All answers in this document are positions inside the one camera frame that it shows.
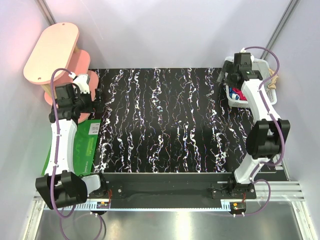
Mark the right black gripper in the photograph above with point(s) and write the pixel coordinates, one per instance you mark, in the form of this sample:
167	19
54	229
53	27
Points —
227	67

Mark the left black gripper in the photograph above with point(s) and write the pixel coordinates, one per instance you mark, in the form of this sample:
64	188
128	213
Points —
90	107

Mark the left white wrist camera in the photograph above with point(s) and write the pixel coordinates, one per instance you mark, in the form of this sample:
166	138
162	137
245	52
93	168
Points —
80	83

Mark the black marble pattern mat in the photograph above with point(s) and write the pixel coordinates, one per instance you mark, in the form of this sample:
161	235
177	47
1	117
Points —
168	120

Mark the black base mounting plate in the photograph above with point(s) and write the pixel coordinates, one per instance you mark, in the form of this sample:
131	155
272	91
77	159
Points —
212	185

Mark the pink three-tier shelf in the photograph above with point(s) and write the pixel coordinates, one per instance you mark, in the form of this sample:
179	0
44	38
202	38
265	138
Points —
57	48

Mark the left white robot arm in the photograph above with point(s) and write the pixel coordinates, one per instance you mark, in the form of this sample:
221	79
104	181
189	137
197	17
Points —
60	187

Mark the green plastic board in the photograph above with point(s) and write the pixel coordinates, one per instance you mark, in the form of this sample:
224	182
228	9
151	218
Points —
84	146

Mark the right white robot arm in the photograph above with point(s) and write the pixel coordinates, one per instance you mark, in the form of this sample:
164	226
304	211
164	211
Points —
265	144

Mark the aluminium frame rail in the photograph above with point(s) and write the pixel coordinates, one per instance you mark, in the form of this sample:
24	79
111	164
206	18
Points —
190	196

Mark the magenta t-shirt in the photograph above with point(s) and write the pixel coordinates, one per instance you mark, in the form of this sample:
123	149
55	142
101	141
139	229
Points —
241	95

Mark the white plastic laundry basket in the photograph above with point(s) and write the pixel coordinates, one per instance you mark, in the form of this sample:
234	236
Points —
262	66

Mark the beige t-shirt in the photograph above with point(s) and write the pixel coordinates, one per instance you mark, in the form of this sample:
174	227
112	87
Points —
273	81

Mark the blue garment in basket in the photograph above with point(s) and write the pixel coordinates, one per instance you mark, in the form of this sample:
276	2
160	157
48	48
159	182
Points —
233	93

